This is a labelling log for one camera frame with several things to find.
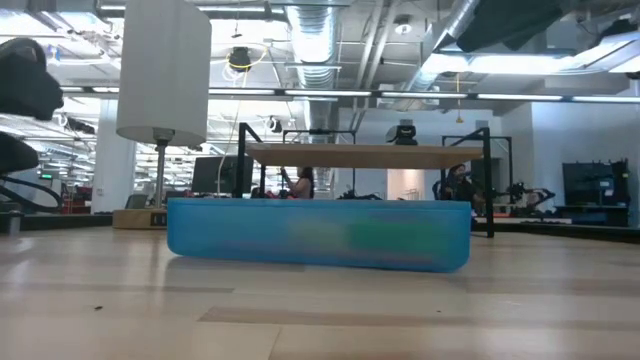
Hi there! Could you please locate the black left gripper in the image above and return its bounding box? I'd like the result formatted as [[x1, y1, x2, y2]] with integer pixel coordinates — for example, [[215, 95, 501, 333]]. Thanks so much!
[[0, 36, 66, 122]]

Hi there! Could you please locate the green yellow crayon box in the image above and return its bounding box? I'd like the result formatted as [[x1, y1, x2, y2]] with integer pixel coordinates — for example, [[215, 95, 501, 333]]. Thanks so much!
[[343, 218, 447, 265]]

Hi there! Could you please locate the blue translucent plastic pencil case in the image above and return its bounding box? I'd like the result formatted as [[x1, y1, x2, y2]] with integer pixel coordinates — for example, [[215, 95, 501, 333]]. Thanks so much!
[[166, 196, 473, 275]]

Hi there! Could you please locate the table lamp with wooden base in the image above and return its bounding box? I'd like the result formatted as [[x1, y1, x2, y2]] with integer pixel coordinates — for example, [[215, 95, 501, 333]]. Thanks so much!
[[111, 0, 213, 231]]

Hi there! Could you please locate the person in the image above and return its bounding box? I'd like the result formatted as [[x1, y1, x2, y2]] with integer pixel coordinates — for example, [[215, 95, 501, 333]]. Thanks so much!
[[443, 163, 485, 205], [278, 165, 316, 201]]

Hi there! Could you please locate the black display screen on stand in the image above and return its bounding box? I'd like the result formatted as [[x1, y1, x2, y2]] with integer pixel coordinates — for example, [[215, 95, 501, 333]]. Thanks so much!
[[561, 159, 632, 228]]

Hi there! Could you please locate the black computer monitor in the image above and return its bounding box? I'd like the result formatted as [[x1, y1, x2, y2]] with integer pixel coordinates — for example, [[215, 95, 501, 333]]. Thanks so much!
[[191, 155, 255, 196]]

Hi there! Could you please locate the black cable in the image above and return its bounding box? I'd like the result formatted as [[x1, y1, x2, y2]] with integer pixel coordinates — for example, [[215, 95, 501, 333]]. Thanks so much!
[[0, 174, 65, 212]]

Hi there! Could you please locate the silver ventilation duct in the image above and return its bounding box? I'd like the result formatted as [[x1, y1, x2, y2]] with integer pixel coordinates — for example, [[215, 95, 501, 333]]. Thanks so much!
[[283, 0, 342, 132]]

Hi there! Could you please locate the wooden shelf with black frame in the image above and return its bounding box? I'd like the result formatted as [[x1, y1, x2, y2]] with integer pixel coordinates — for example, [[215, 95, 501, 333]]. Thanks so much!
[[235, 122, 514, 239]]

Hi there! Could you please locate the black ceiling camera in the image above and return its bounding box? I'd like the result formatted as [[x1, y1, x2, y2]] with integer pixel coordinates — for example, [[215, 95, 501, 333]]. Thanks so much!
[[228, 45, 254, 73]]

